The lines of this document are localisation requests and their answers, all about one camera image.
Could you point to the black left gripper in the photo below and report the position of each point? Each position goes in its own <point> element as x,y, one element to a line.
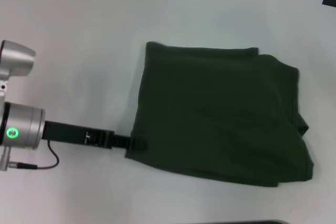
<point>76,134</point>

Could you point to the dark green FREE! t-shirt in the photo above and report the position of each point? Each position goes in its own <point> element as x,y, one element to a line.
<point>218,116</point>

